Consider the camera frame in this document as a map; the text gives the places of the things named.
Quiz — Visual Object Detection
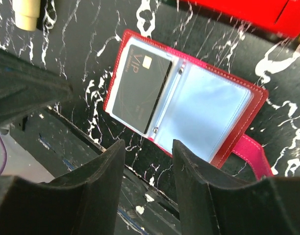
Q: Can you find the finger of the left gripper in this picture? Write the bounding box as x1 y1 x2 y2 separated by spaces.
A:
0 48 73 127

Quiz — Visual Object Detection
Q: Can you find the cream toy microphone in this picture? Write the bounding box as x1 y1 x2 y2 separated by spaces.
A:
12 0 41 31

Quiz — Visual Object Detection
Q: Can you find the red plastic bin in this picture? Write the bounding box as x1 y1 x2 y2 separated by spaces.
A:
191 0 300 38

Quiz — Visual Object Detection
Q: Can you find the black credit card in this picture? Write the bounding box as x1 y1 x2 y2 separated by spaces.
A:
112 45 173 134

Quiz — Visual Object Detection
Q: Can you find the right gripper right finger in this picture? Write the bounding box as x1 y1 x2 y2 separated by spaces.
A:
173 140 300 235

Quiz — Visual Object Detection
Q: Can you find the red leather card holder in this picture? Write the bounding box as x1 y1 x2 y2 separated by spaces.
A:
103 29 272 179

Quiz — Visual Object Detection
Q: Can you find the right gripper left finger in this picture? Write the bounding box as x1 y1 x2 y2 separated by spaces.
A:
0 140 125 235

